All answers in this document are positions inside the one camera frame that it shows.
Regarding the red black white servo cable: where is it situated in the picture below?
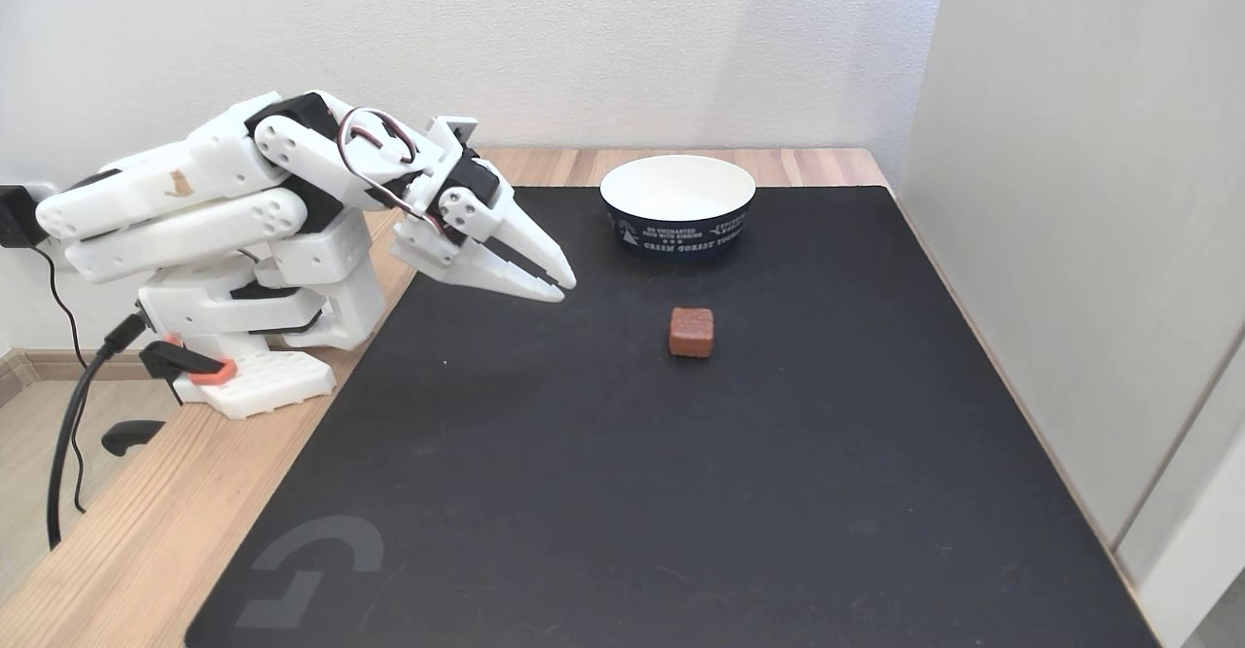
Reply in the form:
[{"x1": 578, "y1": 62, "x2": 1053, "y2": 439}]
[{"x1": 337, "y1": 107, "x2": 445, "y2": 231}]

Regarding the white cabinet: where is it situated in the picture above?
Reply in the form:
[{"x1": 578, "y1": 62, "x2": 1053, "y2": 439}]
[{"x1": 895, "y1": 0, "x2": 1245, "y2": 648}]

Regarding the white paper bowl navy outside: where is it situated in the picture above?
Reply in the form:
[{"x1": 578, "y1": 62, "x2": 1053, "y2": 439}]
[{"x1": 600, "y1": 155, "x2": 758, "y2": 257}]

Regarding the thick black power cable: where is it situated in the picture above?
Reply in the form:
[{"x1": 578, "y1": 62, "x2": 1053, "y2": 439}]
[{"x1": 47, "y1": 312, "x2": 149, "y2": 551}]

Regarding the black plug adapter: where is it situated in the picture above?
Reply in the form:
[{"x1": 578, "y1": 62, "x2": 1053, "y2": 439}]
[{"x1": 0, "y1": 186, "x2": 46, "y2": 249}]

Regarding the thin black adapter cable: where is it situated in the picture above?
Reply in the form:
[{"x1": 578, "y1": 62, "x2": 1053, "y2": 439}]
[{"x1": 29, "y1": 244, "x2": 90, "y2": 514}]

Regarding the black desk mat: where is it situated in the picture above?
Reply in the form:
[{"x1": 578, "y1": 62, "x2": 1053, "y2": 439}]
[{"x1": 185, "y1": 184, "x2": 1158, "y2": 648}]

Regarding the brown cube toy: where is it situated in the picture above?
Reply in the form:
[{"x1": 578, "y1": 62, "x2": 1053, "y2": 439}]
[{"x1": 668, "y1": 306, "x2": 715, "y2": 359}]

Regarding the black and orange clamp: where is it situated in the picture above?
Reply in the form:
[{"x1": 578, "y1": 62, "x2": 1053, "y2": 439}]
[{"x1": 101, "y1": 335, "x2": 238, "y2": 457}]

